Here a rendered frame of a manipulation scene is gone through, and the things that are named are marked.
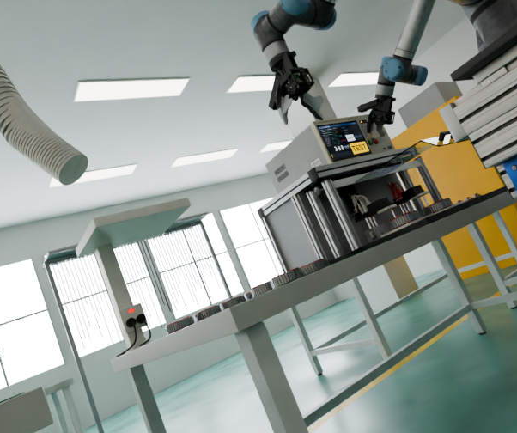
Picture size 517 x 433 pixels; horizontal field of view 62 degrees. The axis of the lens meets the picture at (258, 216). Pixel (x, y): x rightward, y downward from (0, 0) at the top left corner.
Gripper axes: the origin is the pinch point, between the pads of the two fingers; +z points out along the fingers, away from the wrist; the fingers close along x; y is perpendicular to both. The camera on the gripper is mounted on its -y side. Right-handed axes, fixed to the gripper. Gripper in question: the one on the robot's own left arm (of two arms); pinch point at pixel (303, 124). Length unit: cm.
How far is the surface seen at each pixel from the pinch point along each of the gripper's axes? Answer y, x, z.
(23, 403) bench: 18, -86, 42
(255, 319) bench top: 8, -44, 45
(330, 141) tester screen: -33, 44, -7
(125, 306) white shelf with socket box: -86, -41, 24
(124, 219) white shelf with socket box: -59, -39, -2
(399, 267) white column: -304, 366, 74
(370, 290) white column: -342, 337, 88
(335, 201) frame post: -28.8, 27.8, 19.0
